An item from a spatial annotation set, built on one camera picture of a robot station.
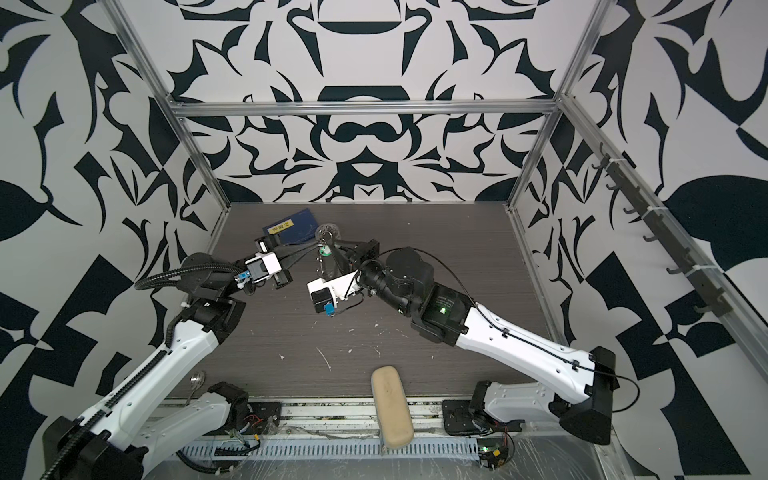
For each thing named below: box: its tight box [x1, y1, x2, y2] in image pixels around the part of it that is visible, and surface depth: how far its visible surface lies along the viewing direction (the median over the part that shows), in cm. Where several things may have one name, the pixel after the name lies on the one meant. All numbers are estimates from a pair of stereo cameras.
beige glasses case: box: [371, 365, 414, 450], surface depth 75 cm
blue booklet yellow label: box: [263, 208, 318, 245], surface depth 114 cm
